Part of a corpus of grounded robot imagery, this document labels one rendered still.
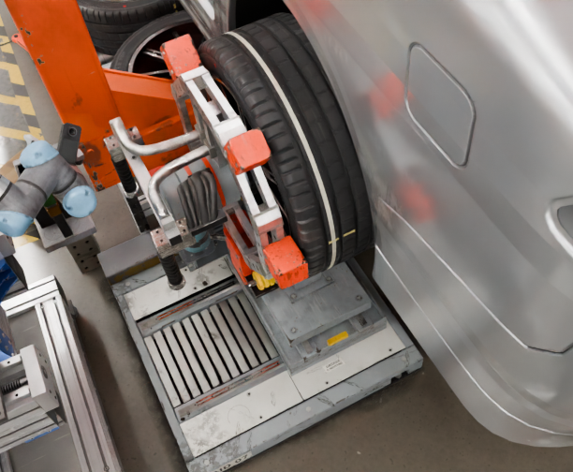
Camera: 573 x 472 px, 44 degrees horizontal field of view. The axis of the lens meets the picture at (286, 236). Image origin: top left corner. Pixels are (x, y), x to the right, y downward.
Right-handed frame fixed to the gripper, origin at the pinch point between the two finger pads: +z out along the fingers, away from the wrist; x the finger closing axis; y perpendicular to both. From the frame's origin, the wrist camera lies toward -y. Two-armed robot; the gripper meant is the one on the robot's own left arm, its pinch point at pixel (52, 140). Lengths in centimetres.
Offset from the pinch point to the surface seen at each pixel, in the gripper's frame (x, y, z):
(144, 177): 11.8, -8.3, -34.7
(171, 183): 20.3, -8.0, -32.1
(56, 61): -4.7, -19.4, 6.0
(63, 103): 2.2, -8.1, 10.4
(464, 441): 131, 35, -71
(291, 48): 28, -50, -43
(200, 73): 16.4, -35.4, -30.6
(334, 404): 98, 44, -45
